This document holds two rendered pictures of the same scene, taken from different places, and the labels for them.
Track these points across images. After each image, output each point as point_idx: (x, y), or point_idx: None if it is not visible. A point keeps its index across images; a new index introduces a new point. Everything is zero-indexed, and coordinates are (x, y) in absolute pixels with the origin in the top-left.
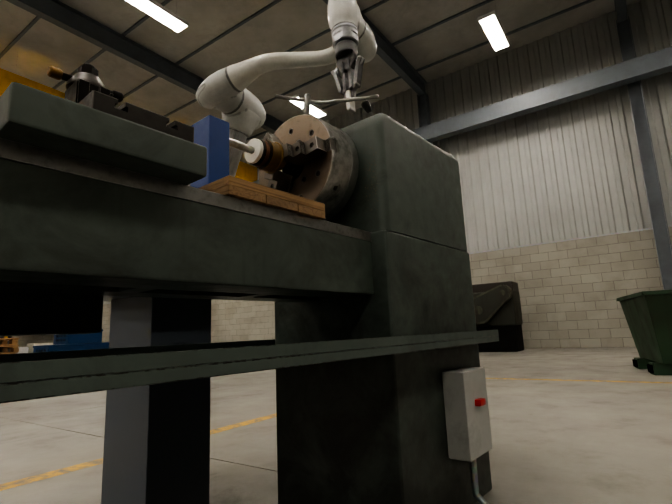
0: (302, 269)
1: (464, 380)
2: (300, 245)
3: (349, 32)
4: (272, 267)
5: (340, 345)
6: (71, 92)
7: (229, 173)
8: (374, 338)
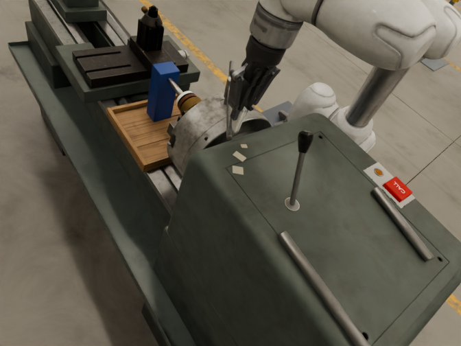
0: (134, 178)
1: None
2: (134, 168)
3: (251, 22)
4: (123, 161)
5: (97, 209)
6: None
7: (366, 93)
8: (110, 232)
